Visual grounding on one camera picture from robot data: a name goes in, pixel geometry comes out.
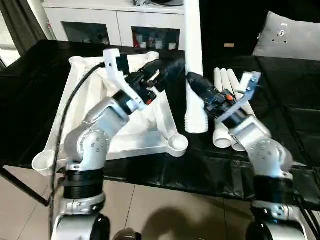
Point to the grey cushion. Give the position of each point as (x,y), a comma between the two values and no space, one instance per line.
(290,37)

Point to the black metal frame bar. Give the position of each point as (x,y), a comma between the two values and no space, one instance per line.
(25,186)

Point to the white plastic table top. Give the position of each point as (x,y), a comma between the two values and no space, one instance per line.
(172,145)

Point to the black sofa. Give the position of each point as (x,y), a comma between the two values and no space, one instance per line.
(230,20)

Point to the small tan label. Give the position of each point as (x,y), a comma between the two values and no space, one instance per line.
(228,45)

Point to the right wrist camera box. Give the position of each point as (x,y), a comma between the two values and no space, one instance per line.
(247,85)

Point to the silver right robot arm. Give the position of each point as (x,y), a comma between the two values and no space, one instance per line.
(265,150)

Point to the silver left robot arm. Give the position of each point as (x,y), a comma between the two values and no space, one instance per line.
(95,140)

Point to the black work mat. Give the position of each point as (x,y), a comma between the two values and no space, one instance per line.
(290,100)

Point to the grey curtain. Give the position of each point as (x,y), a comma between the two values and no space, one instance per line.
(20,25)

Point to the white glass-door cabinet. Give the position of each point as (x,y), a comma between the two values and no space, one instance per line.
(100,25)

